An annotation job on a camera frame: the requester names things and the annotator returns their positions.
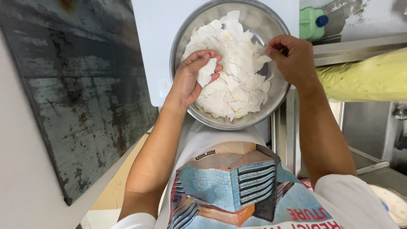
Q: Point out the person's right hand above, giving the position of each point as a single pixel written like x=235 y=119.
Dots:
x=295 y=62

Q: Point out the green bottle with blue cap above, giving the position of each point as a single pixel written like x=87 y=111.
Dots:
x=309 y=25

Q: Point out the large white coconut slice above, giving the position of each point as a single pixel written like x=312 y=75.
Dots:
x=206 y=72

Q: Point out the steel faucet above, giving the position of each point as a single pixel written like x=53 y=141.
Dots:
x=401 y=112

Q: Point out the yellow-green plastic bag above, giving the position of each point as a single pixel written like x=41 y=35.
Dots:
x=365 y=76

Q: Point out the round steel bowl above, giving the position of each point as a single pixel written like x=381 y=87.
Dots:
x=276 y=95

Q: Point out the small white coconut slice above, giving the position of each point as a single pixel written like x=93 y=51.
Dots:
x=262 y=51

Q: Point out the white printed t-shirt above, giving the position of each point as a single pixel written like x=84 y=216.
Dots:
x=229 y=178

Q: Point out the white round bowl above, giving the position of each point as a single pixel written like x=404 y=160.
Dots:
x=392 y=203

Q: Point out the person's left hand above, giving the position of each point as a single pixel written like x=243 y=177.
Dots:
x=186 y=84

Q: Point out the white plastic cutting board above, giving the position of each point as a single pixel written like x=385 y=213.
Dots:
x=152 y=44

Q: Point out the stainless steel sink unit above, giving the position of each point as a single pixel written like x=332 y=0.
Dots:
x=365 y=127

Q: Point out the pile of coconut flakes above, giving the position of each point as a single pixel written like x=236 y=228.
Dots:
x=237 y=82

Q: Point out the pink plastic basket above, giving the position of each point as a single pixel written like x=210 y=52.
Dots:
x=307 y=183

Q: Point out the dark rusty metal plate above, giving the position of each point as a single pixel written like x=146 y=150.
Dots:
x=79 y=82

